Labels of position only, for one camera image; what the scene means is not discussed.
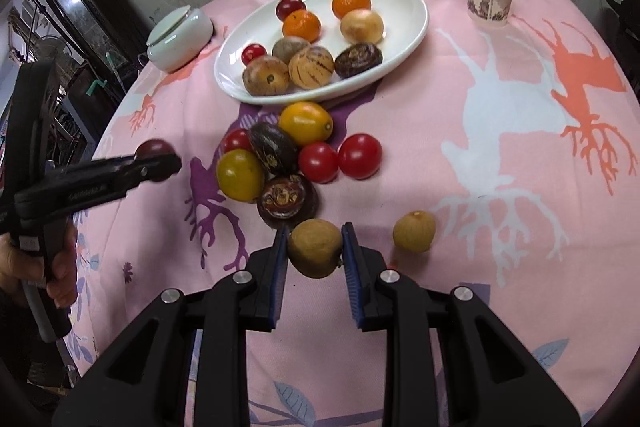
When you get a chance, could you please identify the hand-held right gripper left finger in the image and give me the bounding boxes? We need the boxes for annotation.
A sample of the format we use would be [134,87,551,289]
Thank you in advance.
[52,227,291,427]

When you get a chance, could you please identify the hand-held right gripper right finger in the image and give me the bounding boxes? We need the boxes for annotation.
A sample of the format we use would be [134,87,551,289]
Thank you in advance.
[341,222,583,427]

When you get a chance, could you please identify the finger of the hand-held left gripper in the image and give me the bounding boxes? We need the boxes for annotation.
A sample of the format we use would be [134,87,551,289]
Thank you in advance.
[112,152,183,200]

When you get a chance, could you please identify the dark red plum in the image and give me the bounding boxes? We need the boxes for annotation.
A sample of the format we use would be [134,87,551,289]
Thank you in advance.
[135,138,178,184]
[276,0,307,22]

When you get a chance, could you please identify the brown longan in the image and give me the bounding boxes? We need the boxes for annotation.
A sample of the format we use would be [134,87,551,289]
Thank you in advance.
[287,218,345,279]
[392,210,436,253]

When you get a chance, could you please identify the dark purple mangosteen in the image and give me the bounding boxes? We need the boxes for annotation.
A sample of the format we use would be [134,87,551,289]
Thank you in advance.
[334,43,384,79]
[257,174,319,230]

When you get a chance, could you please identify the yellow tomato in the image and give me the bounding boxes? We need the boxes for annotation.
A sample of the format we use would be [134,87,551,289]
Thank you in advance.
[216,149,266,202]

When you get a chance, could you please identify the dark purple passion fruit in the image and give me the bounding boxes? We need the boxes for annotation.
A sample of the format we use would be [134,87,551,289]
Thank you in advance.
[248,122,300,176]

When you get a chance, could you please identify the orange-yellow tomato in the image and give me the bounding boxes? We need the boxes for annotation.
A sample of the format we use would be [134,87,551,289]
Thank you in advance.
[278,102,334,146]

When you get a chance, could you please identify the greenish brown round fruit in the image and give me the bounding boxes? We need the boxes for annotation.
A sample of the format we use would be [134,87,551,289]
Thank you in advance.
[272,36,312,64]

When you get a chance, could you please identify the striped pepino melon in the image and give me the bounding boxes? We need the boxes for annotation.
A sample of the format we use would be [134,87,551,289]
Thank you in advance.
[288,45,335,88]

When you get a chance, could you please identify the orange tangerine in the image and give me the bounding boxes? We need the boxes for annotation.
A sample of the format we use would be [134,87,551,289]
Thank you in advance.
[282,10,322,44]
[332,0,372,20]

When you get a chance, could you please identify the white oval plate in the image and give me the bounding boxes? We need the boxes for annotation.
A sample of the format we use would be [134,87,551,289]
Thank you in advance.
[214,0,430,105]

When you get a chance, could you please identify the person's left hand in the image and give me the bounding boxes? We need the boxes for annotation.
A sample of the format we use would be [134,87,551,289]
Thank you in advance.
[0,224,79,309]

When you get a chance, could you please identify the white ceramic lidded jar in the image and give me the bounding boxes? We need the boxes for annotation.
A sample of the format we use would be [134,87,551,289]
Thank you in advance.
[146,6,215,74]

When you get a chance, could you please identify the pink printed tablecloth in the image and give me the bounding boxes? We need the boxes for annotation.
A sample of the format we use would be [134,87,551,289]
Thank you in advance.
[70,0,640,427]

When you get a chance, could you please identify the tan pepino melon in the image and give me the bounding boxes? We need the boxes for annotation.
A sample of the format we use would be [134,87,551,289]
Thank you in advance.
[340,9,385,44]

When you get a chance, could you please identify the black angular object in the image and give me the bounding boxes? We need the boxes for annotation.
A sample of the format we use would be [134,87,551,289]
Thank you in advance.
[606,0,640,52]

